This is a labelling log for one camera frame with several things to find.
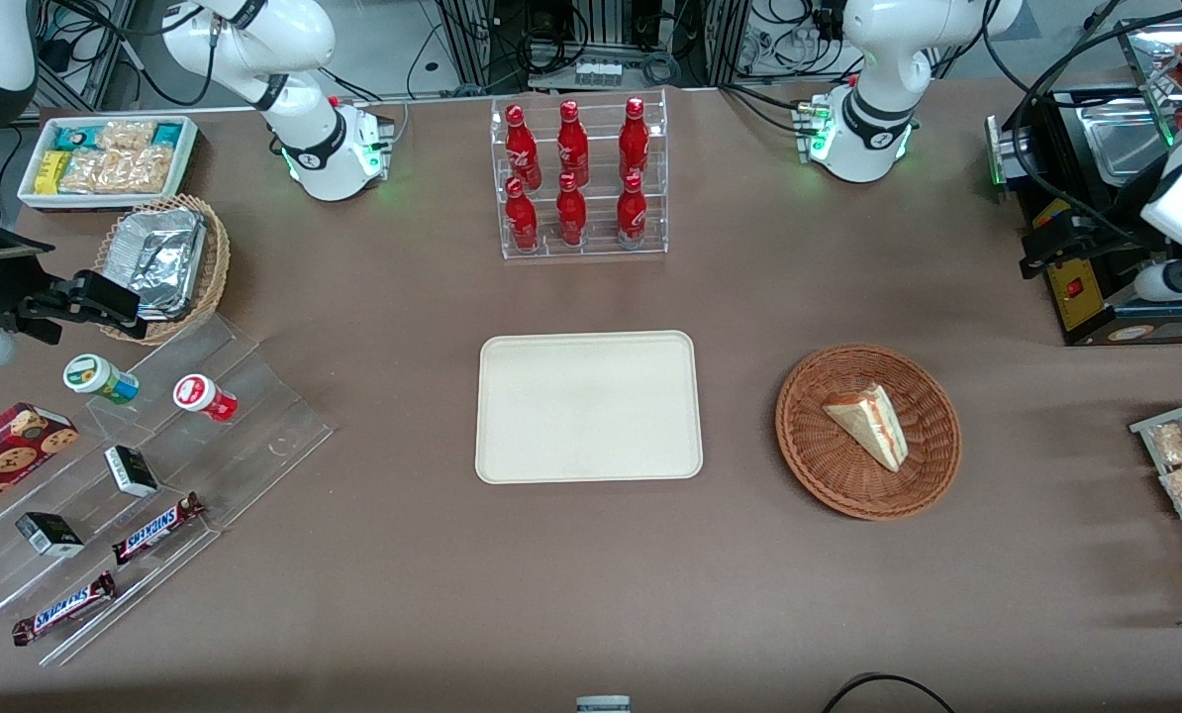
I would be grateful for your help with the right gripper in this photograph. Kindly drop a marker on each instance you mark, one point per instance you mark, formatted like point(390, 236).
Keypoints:
point(5, 280)

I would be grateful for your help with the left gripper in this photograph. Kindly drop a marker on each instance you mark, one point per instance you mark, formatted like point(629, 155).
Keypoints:
point(1096, 238)

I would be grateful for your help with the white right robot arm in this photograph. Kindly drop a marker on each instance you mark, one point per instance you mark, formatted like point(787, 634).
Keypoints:
point(294, 40)

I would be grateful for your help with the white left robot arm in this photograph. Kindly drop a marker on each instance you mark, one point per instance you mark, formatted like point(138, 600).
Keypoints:
point(888, 59)

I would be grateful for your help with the steel oven tray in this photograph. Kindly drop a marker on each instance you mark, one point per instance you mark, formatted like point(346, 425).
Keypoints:
point(1126, 139)

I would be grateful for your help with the light wicker basket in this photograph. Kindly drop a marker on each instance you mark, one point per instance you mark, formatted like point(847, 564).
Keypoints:
point(217, 257)

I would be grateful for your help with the wrapped triangle sandwich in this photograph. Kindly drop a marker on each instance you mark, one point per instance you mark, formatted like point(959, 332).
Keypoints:
point(873, 426)

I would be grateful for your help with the round brown wicker basket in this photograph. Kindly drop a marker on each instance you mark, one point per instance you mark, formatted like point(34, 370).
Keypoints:
point(819, 456)

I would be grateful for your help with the cream plastic tray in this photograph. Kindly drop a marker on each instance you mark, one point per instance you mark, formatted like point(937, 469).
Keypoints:
point(588, 406)

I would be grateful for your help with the green lid yoghurt cup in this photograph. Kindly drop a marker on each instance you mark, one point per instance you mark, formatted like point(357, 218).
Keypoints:
point(96, 376)

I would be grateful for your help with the black countertop oven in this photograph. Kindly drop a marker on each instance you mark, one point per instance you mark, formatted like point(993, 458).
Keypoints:
point(1086, 307)

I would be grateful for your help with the silver foil packets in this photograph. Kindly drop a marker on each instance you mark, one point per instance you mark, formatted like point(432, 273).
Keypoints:
point(165, 257)

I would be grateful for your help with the white rectangular bin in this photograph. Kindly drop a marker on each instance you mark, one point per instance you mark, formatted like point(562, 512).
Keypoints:
point(29, 203)

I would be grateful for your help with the red lid yoghurt cup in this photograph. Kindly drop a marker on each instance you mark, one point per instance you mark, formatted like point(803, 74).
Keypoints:
point(200, 394)

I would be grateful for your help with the yellow snack packet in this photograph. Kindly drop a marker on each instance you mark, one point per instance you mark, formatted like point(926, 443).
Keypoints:
point(51, 171)

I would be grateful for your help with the clear cracker bag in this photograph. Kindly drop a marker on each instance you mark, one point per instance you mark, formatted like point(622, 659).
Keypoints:
point(126, 135)
point(116, 171)

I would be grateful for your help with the red chocolate chip cookie box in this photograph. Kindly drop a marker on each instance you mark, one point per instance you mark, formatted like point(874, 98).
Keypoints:
point(7, 456)

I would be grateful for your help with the small black carton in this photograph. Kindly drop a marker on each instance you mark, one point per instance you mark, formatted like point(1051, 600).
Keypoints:
point(49, 535)
point(132, 471)

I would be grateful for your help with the teal snack packet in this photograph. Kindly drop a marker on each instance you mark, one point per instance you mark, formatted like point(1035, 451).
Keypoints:
point(167, 135)
point(73, 137)

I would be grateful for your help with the clear acrylic step shelf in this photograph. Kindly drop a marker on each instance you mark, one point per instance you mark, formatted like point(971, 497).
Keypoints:
point(254, 436)

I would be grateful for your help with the Snickers bar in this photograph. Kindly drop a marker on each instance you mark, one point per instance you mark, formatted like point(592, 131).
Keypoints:
point(63, 607)
point(155, 529)

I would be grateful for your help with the red cola bottle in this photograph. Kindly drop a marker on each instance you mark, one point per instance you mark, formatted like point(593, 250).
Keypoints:
point(522, 218)
point(571, 213)
point(632, 210)
point(572, 144)
point(634, 141)
point(522, 149)

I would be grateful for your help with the clear acrylic bottle rack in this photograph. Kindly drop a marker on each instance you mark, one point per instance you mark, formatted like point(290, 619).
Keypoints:
point(601, 248)

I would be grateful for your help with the white power strip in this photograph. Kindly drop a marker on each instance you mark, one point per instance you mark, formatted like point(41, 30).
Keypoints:
point(599, 71)

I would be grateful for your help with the small grey device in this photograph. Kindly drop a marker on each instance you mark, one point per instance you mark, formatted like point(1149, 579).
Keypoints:
point(603, 705)

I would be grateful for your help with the aluminium equipment frame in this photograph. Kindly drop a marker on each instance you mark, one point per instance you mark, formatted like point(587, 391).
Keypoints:
point(591, 20)

